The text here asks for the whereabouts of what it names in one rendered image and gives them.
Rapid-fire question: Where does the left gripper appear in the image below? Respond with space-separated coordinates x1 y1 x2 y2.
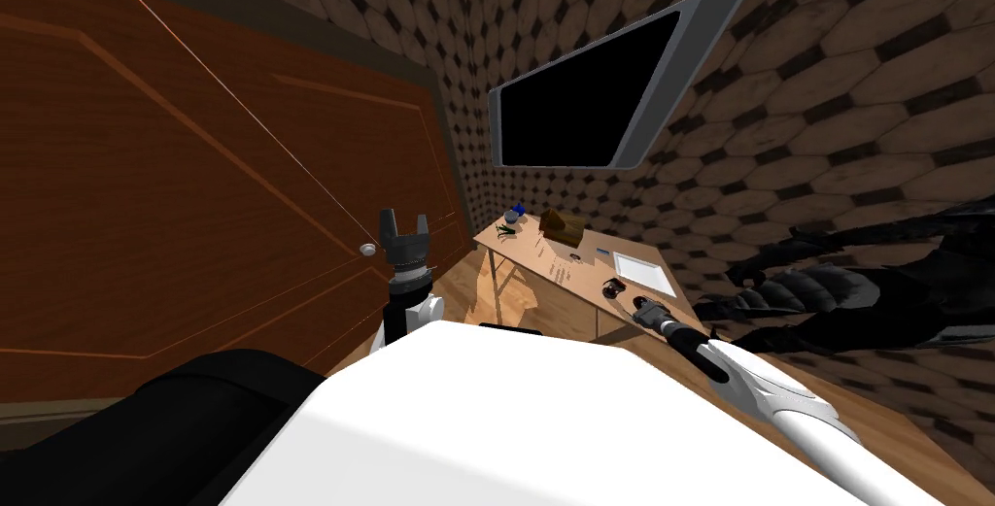
378 208 432 257

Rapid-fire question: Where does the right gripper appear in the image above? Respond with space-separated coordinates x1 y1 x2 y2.
601 276 637 307

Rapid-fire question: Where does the grey flat screen television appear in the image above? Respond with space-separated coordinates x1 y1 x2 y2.
487 0 758 173

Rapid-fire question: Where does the light wooden desk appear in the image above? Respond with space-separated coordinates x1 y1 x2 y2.
471 201 707 346

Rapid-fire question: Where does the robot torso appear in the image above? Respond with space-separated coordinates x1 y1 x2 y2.
220 320 946 506

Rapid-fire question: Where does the brown wooden door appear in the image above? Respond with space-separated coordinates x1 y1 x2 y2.
0 0 477 408

